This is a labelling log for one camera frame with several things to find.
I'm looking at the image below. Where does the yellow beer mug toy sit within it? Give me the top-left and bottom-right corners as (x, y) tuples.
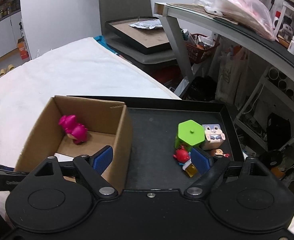
(182, 160), (198, 178)

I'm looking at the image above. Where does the brown-haired doll figure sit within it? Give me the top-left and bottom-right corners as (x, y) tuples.
(210, 148), (230, 158)

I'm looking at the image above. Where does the red crab toy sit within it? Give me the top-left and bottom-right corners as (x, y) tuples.
(173, 145), (190, 166)

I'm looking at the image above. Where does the rabbit cube toy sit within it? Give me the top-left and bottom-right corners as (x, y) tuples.
(201, 124), (226, 151)

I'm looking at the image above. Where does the green hexagonal box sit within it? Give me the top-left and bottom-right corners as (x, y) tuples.
(175, 120), (205, 152)

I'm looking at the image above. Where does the magenta pig toy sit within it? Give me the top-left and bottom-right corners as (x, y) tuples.
(58, 115), (88, 145)

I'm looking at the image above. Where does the brown cardboard box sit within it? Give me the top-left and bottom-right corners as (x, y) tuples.
(16, 96), (133, 192)

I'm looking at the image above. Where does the black tray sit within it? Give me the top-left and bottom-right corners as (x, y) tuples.
(76, 96), (243, 190)

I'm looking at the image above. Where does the white table cloth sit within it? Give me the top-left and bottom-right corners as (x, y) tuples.
(0, 37), (176, 167)

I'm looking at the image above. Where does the red plastic basket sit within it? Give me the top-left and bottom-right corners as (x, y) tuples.
(183, 33), (220, 64)

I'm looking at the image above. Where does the grey metal shelf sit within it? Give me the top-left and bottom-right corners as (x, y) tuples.
(154, 3), (294, 96)

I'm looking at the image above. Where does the black framed board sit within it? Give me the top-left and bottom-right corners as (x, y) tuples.
(105, 17), (171, 55)

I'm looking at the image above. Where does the orange cardboard box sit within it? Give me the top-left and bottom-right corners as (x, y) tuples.
(17, 37), (29, 60)

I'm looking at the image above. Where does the clear plastic bag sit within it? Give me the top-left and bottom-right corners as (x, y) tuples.
(197, 0), (275, 41)

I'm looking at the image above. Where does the grey chair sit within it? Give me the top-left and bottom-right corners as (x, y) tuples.
(99, 0), (176, 65)

